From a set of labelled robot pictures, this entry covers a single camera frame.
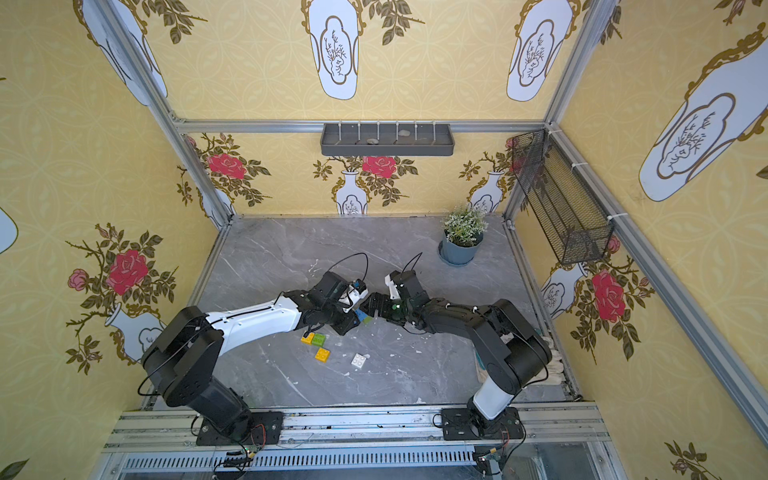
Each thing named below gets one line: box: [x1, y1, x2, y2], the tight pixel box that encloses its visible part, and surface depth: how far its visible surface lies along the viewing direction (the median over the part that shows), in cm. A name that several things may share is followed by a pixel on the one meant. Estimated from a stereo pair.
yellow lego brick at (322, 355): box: [315, 347, 331, 363], surface depth 86 cm
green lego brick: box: [312, 333, 326, 347], surface depth 89 cm
